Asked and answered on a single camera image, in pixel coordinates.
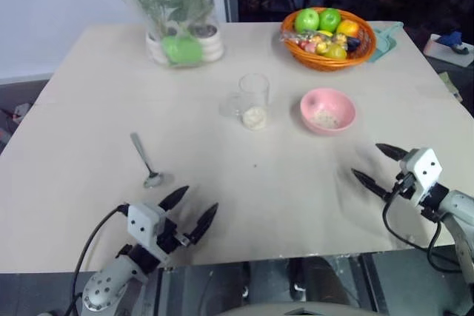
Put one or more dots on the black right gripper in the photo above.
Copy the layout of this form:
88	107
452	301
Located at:
404	186

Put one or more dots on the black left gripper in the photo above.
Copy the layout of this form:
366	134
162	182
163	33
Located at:
168	236

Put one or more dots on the metal spoon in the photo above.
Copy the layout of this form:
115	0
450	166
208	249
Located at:
153	180

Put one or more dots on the clear glass mug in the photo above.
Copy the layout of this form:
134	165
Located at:
255	88

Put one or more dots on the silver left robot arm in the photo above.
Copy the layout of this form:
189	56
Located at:
107	282

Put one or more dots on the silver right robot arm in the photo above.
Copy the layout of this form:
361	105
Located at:
461	206

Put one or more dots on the beige food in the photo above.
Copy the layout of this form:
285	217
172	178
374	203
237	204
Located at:
325	119

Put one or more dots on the white powder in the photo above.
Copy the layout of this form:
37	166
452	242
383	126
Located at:
254	118

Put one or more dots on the pink bowl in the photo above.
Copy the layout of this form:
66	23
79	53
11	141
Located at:
338	103

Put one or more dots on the orange woven fruit basket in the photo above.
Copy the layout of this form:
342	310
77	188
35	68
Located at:
333	63

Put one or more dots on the teal cloth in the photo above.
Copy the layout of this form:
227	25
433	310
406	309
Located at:
385	44

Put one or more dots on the yellow-green pear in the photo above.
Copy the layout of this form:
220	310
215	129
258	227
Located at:
336	52

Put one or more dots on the purple eggplant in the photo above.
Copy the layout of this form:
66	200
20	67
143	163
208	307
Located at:
353	44

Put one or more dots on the white box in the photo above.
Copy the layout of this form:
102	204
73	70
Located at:
444	53

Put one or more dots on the small yellow fruit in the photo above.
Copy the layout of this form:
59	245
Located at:
321	47

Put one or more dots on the small red fruit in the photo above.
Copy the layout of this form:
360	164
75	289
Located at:
307	46

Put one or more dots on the orange fruit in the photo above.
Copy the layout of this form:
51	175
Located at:
348	28

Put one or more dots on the yellow banana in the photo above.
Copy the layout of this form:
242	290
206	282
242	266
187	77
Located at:
325	33

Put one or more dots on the blue object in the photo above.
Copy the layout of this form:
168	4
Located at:
452	38

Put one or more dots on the colourful wrapped snack packet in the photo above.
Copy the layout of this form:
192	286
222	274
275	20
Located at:
307	37

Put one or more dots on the green apple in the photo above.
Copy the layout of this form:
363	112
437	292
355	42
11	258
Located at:
306	20
330	19

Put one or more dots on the white ribbed plant pot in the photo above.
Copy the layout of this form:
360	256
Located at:
153	49
211	44

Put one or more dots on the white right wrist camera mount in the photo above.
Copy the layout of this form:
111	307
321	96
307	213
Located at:
426	171

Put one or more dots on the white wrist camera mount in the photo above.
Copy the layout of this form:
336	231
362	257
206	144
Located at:
142	221
426	171

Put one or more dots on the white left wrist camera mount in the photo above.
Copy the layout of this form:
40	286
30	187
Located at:
142	221

